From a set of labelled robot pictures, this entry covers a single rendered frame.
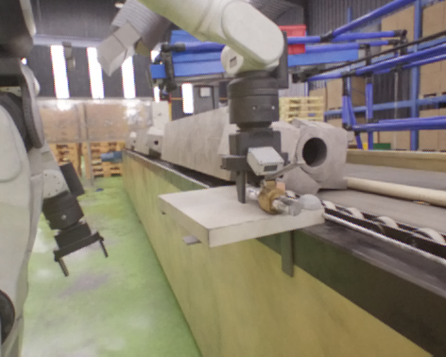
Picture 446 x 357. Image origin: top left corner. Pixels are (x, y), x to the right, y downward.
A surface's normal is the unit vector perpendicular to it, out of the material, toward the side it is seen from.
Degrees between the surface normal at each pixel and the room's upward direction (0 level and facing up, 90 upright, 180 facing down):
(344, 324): 90
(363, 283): 90
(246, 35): 90
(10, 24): 109
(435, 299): 90
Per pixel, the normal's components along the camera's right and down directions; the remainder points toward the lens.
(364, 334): -0.93, 0.08
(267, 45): 0.36, 0.08
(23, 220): 0.20, 0.47
